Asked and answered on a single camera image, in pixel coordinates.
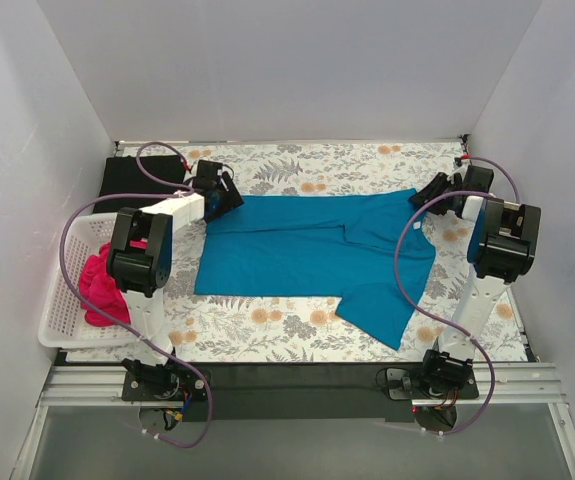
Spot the floral patterned tablecloth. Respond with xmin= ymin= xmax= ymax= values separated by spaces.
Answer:
xmin=64 ymin=141 xmax=538 ymax=363

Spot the white plastic laundry basket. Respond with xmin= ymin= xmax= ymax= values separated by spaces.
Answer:
xmin=38 ymin=213 xmax=136 ymax=349

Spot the blue t shirt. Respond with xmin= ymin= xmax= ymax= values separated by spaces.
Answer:
xmin=194 ymin=190 xmax=436 ymax=349

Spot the aluminium frame rail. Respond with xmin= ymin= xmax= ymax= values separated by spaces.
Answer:
xmin=39 ymin=362 xmax=575 ymax=478

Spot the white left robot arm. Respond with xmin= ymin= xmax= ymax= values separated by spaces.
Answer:
xmin=107 ymin=160 xmax=243 ymax=400

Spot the folded black t shirt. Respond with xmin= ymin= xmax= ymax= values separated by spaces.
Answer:
xmin=92 ymin=155 xmax=186 ymax=214

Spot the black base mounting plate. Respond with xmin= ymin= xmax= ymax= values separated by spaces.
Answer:
xmin=121 ymin=361 xmax=479 ymax=422

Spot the crumpled pink t shirt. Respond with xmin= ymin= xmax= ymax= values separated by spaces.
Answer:
xmin=78 ymin=243 xmax=130 ymax=324

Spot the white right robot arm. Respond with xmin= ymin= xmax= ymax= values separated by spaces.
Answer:
xmin=409 ymin=158 xmax=541 ymax=398

